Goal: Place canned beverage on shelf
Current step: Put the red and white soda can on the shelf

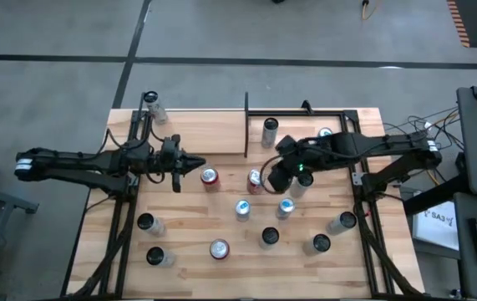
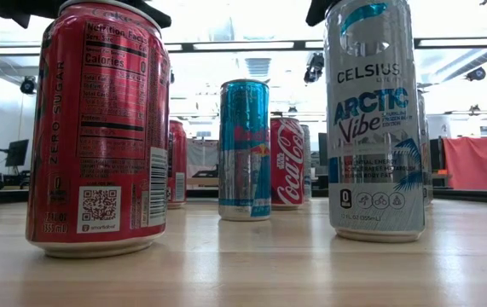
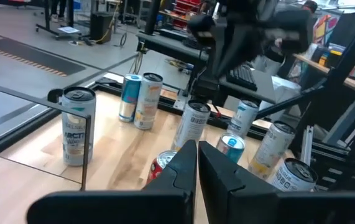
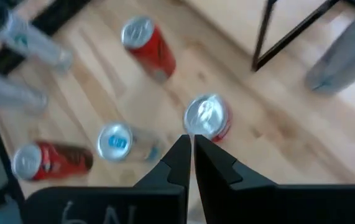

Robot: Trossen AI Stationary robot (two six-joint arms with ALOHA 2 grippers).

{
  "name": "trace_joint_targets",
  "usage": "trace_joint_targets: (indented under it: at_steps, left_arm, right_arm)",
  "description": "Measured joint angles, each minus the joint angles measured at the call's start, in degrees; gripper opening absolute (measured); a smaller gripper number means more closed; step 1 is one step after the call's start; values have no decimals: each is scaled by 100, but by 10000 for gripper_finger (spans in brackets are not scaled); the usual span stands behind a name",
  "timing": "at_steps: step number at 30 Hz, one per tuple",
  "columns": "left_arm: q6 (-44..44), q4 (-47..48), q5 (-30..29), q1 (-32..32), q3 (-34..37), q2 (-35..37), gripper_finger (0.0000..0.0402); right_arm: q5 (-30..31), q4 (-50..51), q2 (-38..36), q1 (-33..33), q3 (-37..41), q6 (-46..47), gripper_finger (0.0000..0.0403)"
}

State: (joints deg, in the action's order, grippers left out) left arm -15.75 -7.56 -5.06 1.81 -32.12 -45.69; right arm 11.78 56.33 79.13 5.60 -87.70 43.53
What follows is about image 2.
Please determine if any blue silver Red Bull can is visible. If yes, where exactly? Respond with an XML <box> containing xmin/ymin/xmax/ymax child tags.
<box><xmin>217</xmin><ymin>78</ymin><xmax>272</xmax><ymax>222</ymax></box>
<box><xmin>416</xmin><ymin>88</ymin><xmax>435</xmax><ymax>208</ymax></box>

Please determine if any red Coca-Cola can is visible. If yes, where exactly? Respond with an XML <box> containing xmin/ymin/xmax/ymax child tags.
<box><xmin>270</xmin><ymin>117</ymin><xmax>306</xmax><ymax>211</ymax></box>
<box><xmin>166</xmin><ymin>119</ymin><xmax>188</xmax><ymax>210</ymax></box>

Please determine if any white cloth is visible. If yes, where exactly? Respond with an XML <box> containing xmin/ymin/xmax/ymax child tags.
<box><xmin>186</xmin><ymin>138</ymin><xmax>219</xmax><ymax>178</ymax></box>

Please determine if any silver Celsius energy drink can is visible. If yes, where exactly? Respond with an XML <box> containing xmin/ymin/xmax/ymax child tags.
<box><xmin>300</xmin><ymin>123</ymin><xmax>312</xmax><ymax>202</ymax></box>
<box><xmin>323</xmin><ymin>0</ymin><xmax>426</xmax><ymax>244</ymax></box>

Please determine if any red Coke Zero Sugar can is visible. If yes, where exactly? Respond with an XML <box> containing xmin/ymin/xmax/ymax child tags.
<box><xmin>25</xmin><ymin>0</ymin><xmax>171</xmax><ymax>259</ymax></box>

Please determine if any black monitor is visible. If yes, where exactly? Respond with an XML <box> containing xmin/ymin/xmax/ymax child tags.
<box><xmin>4</xmin><ymin>138</ymin><xmax>30</xmax><ymax>168</ymax></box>

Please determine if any orange cloth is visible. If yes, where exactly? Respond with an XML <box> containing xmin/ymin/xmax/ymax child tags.
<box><xmin>442</xmin><ymin>134</ymin><xmax>487</xmax><ymax>192</ymax></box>

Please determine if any black ceiling-mounted camera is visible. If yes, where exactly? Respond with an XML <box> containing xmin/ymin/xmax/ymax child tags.
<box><xmin>303</xmin><ymin>51</ymin><xmax>326</xmax><ymax>84</ymax></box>
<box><xmin>19</xmin><ymin>75</ymin><xmax>38</xmax><ymax>96</ymax></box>
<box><xmin>464</xmin><ymin>67</ymin><xmax>487</xmax><ymax>82</ymax></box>

